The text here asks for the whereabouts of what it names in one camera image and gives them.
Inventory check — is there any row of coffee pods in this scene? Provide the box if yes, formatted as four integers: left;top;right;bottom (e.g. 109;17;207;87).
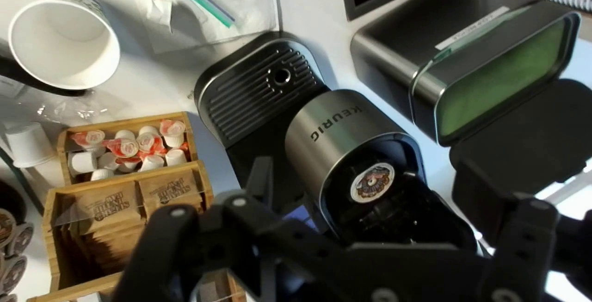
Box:
0;209;34;302

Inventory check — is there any row of brown sugar packets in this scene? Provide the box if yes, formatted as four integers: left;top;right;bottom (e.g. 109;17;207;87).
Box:
56;170;205;289

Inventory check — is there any clear plastic wrapper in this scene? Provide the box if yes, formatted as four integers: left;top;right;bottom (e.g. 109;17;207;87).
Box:
0;90;112;125

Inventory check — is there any coffee pod with printed foil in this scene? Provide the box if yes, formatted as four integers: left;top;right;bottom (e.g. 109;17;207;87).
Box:
350;163;395;203

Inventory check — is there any heap of creamer cups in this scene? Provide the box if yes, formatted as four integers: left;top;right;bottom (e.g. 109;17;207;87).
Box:
68;119;190;182

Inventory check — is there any white creamer cup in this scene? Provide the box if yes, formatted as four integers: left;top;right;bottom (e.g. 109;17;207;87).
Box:
4;122;57;169

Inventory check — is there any bamboo condiment organizer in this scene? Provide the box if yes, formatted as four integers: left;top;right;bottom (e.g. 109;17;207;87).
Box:
27;111;247;302

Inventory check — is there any white paper cup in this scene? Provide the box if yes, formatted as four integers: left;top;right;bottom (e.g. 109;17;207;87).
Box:
8;0;121;91

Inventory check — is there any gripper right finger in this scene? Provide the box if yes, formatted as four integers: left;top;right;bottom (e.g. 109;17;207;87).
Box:
451;158;592;302

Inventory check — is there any coffee pod carousel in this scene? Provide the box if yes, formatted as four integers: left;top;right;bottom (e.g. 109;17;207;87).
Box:
0;179;36;302

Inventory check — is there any dark grey rectangular container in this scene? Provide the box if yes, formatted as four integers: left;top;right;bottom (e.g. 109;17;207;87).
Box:
350;0;582;147

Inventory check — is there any black and silver coffee maker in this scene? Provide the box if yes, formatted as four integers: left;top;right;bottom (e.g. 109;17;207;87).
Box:
194;31;480;257

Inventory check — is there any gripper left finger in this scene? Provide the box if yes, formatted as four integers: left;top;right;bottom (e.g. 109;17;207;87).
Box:
111;156;354;302

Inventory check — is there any clear plastic zip bag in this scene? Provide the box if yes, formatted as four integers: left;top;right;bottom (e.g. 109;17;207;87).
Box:
123;0;283;55

